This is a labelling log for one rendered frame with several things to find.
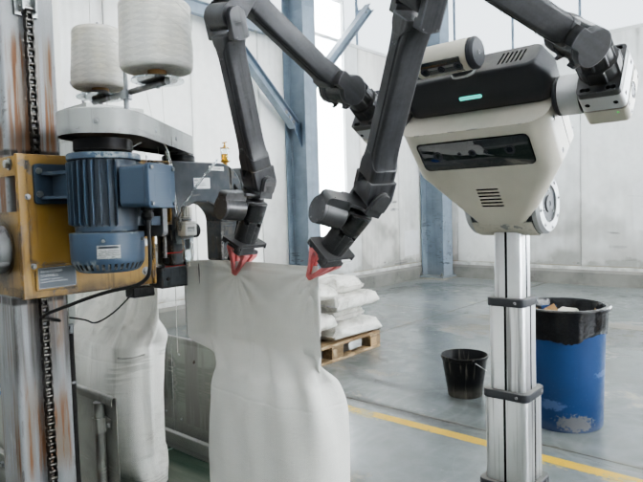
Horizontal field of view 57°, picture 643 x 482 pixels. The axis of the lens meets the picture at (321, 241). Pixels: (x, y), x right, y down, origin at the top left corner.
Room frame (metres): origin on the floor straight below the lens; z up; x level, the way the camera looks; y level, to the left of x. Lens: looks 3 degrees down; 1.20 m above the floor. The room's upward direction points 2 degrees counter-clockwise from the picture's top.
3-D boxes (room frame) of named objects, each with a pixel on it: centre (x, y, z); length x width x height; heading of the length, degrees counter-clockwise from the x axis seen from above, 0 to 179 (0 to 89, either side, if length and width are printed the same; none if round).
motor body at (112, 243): (1.26, 0.46, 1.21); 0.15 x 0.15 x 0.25
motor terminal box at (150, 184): (1.23, 0.36, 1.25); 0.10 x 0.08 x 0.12; 164
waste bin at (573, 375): (3.19, -1.31, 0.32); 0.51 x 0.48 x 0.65; 139
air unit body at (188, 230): (1.52, 0.35, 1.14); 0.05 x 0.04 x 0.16; 139
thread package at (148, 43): (1.37, 0.37, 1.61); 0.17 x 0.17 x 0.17
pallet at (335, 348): (4.87, 0.21, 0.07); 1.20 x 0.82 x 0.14; 141
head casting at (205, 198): (1.72, 0.42, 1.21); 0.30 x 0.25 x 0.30; 49
